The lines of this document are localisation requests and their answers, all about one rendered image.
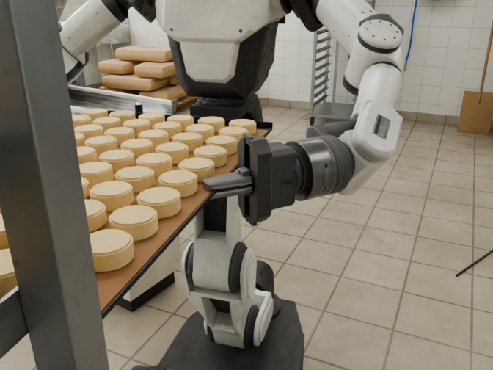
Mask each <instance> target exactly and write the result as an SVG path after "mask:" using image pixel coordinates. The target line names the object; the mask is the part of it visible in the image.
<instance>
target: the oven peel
mask: <svg viewBox="0 0 493 370"><path fill-rule="evenodd" d="M492 38H493V20H492V27H491V31H490V36H489V43H488V48H487V52H486V59H485V63H484V67H483V75H482V79H481V86H480V90H479V92H475V91H464V96H463V100H462V105H461V112H460V116H459V124H458V128H457V132H461V133H468V134H481V135H488V136H489V133H490V129H491V125H492V118H493V92H482V91H483V84H484V80H485V75H486V69H487V64H488V60H489V53H490V48H491V44H492Z"/></svg>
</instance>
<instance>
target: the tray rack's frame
mask: <svg viewBox="0 0 493 370"><path fill-rule="evenodd" d="M317 36H318V35H317V31H315V32H314V38H313V65H312V78H311V93H310V115H309V116H310V117H313V123H314V122H315V117H324V118H332V119H341V120H350V119H351V115H352V112H353V110H351V108H352V107H354V106H355V103H356V101H357V97H356V96H354V104H342V103H335V90H336V81H337V61H338V51H339V42H338V41H337V40H336V49H335V69H334V80H333V91H332V102H323V103H322V104H320V105H319V106H318V107H317V108H316V109H314V110H313V102H314V98H313V95H314V86H315V81H314V78H315V60H316V53H315V51H316V49H317V44H316V40H317Z"/></svg>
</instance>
